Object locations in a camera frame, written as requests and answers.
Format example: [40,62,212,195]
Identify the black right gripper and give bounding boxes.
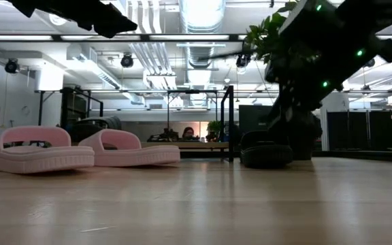
[263,57,346,135]

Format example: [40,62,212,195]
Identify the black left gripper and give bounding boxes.
[5,0,138,39]

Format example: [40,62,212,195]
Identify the black slide sandal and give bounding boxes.
[69,115,123,143]
[239,131,295,169]

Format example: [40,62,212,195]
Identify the pink slide sandal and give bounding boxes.
[78,128,181,167]
[0,125,95,174]

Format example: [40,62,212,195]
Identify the black background cabinet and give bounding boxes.
[238,104,275,133]

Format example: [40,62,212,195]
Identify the black ceiling spotlight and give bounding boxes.
[235,54,251,68]
[120,53,135,69]
[4,58,20,74]

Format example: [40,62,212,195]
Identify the small background plant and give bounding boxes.
[206,120,223,142]

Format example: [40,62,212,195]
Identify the green plant in black pot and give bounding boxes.
[242,0,323,161]

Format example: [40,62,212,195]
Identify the person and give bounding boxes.
[181,126,197,142]

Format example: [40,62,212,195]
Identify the black partition wall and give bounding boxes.
[327,109,392,151]

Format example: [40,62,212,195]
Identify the wooden shelf black metal frame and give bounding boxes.
[59,84,235,163]

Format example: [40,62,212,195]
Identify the silver ceiling air duct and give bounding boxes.
[178,0,227,106]

